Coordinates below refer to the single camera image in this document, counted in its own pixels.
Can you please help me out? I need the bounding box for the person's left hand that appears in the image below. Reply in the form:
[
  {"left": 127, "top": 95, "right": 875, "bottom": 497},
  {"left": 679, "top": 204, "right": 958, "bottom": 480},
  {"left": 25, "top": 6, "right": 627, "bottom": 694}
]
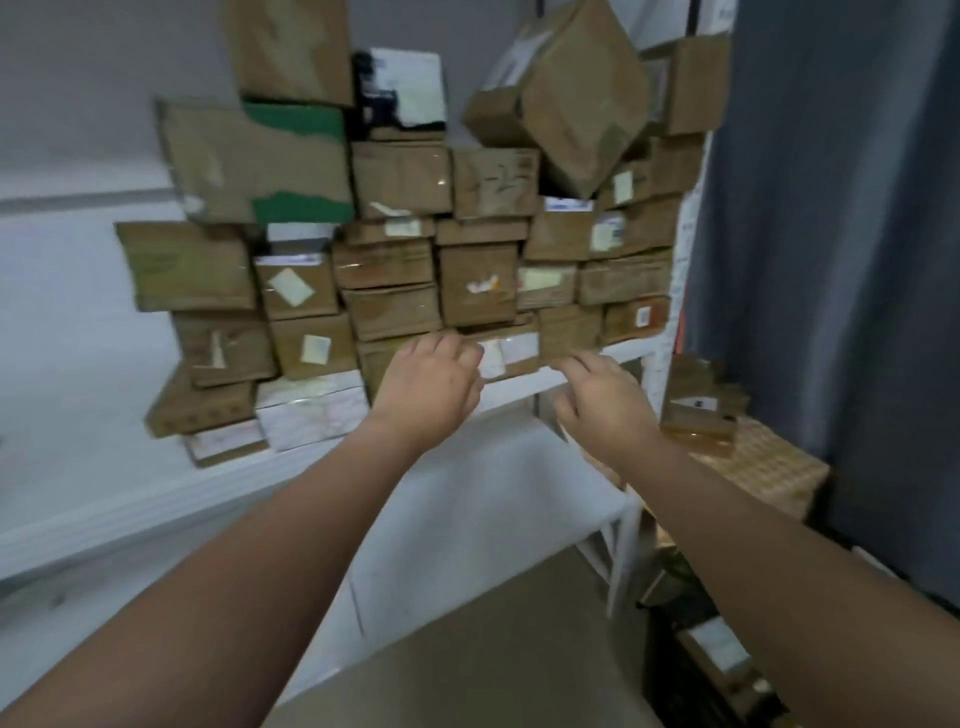
[{"left": 369, "top": 332, "right": 486, "bottom": 453}]

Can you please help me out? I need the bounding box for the person's right hand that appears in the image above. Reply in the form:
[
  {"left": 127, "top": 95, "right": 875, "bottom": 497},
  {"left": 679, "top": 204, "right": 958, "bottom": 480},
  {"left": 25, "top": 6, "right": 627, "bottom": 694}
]
[{"left": 552, "top": 350, "right": 666, "bottom": 468}]

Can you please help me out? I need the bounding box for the person's right forearm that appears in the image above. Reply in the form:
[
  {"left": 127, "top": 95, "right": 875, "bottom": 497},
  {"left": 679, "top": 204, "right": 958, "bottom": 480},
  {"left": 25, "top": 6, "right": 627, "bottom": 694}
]
[{"left": 602, "top": 432, "right": 960, "bottom": 728}]

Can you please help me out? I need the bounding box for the person's left forearm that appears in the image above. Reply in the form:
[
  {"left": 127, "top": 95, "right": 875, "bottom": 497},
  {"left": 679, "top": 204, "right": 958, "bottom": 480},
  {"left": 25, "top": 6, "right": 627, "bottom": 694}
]
[{"left": 0, "top": 417, "right": 445, "bottom": 728}]

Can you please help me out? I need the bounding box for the pile of brown cardboard boxes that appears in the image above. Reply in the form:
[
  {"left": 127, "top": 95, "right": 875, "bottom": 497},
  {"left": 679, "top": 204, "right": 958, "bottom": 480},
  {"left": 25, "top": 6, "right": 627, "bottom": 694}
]
[{"left": 114, "top": 0, "right": 732, "bottom": 470}]

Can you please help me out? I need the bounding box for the small glossy brown parcel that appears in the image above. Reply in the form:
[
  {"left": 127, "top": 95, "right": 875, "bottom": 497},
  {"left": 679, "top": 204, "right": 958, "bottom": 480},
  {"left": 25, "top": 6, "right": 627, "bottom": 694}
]
[{"left": 658, "top": 354, "right": 753, "bottom": 460}]

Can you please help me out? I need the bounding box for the white shelf unit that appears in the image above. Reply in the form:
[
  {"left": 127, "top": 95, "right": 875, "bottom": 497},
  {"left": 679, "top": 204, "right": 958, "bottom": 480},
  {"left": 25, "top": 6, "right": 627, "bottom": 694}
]
[{"left": 0, "top": 133, "right": 711, "bottom": 710}]

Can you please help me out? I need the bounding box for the white marbled flat box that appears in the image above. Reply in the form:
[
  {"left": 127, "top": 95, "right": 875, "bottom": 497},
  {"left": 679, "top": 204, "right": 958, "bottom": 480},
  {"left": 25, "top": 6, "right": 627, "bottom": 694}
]
[{"left": 253, "top": 369, "right": 372, "bottom": 453}]

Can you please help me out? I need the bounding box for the woven wicker basket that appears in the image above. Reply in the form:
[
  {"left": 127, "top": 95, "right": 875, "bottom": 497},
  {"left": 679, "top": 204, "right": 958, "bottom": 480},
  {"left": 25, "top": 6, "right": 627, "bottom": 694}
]
[{"left": 583, "top": 414, "right": 831, "bottom": 524}]

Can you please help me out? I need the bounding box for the dark storage crate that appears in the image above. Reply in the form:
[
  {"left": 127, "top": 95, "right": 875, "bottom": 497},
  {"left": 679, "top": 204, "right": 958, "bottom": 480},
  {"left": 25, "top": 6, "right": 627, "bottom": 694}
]
[{"left": 637, "top": 546, "right": 792, "bottom": 728}]

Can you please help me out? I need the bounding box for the white and black box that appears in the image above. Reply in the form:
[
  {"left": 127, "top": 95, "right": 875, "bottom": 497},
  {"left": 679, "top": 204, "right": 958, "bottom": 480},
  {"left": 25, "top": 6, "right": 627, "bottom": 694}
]
[{"left": 354, "top": 47, "right": 448, "bottom": 130}]

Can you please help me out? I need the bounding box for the green patched cardboard box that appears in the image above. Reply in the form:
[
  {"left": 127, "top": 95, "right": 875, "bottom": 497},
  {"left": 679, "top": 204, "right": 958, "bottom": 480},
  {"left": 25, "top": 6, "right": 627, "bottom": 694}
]
[{"left": 155, "top": 99, "right": 355, "bottom": 226}]

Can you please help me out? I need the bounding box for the blue-grey curtain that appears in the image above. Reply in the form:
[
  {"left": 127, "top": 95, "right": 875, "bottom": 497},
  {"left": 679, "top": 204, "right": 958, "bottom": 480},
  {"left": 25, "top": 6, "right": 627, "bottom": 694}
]
[{"left": 684, "top": 0, "right": 960, "bottom": 605}]

